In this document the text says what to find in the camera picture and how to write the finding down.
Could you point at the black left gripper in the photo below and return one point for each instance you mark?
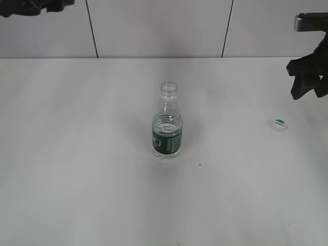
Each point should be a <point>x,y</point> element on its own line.
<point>32,7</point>

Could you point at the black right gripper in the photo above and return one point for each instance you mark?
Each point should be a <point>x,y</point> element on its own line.
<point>306,71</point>

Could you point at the clear green-label water bottle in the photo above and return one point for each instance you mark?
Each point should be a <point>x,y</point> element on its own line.
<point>167,123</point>

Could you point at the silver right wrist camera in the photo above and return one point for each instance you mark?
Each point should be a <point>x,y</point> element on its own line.
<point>307,22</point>

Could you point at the white green bottle cap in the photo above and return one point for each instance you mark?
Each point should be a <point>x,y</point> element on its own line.
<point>279,125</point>

